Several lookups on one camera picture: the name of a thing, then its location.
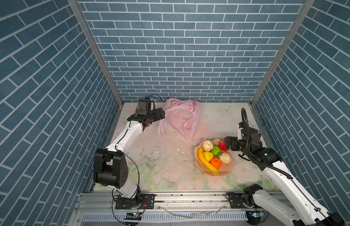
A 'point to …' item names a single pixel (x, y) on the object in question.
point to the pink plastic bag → (182, 116)
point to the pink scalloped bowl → (225, 168)
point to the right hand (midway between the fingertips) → (231, 137)
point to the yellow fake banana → (205, 162)
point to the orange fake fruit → (216, 162)
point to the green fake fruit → (216, 151)
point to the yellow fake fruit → (208, 155)
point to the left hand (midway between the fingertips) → (160, 112)
